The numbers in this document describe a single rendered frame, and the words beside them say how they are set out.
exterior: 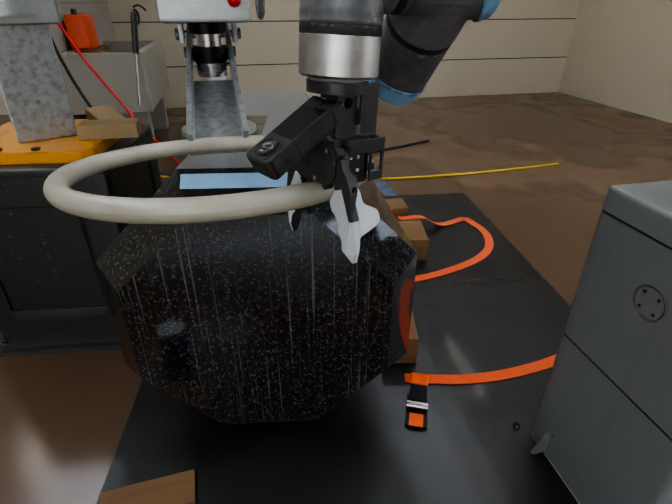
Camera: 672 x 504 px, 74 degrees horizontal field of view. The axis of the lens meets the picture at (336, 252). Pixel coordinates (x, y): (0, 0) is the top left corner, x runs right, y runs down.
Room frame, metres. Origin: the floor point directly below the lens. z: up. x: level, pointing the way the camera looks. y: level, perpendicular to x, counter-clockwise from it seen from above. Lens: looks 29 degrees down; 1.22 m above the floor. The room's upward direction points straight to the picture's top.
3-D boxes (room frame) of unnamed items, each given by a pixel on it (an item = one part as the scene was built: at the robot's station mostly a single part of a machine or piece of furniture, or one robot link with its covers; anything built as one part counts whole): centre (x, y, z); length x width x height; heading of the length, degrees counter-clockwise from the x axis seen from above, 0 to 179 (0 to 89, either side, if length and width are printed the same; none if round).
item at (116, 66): (4.43, 1.97, 0.43); 1.30 x 0.62 x 0.86; 12
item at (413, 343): (1.43, -0.25, 0.07); 0.30 x 0.12 x 0.12; 0
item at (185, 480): (0.75, 0.52, 0.02); 0.25 x 0.10 x 0.01; 106
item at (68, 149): (1.69, 1.09, 0.76); 0.49 x 0.49 x 0.05; 6
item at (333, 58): (0.54, 0.00, 1.16); 0.10 x 0.09 x 0.05; 41
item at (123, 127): (1.67, 0.83, 0.81); 0.20 x 0.10 x 0.05; 104
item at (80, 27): (4.27, 2.15, 1.00); 0.50 x 0.22 x 0.33; 12
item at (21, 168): (1.69, 1.09, 0.37); 0.66 x 0.66 x 0.74; 6
